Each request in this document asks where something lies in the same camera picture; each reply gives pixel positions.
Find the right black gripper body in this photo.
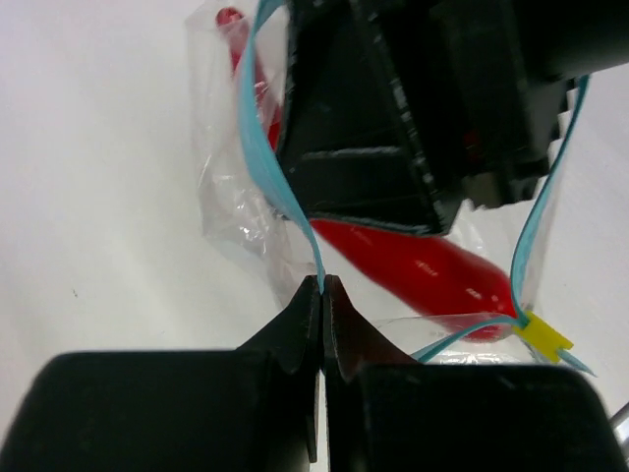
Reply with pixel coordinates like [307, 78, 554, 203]
[382, 1, 628, 207]

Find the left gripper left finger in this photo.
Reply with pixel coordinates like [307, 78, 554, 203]
[1, 276, 321, 471]

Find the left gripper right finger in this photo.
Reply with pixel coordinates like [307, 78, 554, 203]
[321, 275, 627, 471]

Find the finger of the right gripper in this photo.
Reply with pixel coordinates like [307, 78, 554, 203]
[277, 1, 462, 236]

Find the red fake chili pepper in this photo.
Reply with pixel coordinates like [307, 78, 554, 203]
[215, 7, 516, 342]

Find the clear zip top bag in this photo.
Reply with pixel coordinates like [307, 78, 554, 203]
[184, 0, 600, 380]

